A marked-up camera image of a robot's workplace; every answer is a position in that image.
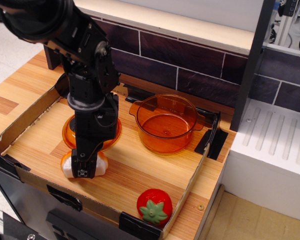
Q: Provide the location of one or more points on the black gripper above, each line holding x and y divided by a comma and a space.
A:
92, 129

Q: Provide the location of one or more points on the white and orange toy sushi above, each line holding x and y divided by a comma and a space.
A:
102, 165

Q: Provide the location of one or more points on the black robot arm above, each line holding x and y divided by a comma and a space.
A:
86, 58

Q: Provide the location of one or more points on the orange transparent pot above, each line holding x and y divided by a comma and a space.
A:
166, 122

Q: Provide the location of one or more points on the cardboard fence with black tape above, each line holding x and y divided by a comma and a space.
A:
32, 115

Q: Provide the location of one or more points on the red toy strawberry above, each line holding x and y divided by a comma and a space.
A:
154, 206

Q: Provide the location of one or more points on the light wooden shelf board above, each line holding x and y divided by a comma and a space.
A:
176, 26

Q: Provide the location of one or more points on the white dish drainer block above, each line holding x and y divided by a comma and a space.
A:
263, 165

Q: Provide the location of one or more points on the dark grey left post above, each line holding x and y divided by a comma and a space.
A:
53, 57

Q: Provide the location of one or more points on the dark grey post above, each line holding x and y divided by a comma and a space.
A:
53, 57
260, 40

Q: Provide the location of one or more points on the dark grey right post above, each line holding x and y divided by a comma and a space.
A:
260, 40

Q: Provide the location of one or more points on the aluminium frame with cables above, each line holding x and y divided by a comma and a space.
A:
284, 27

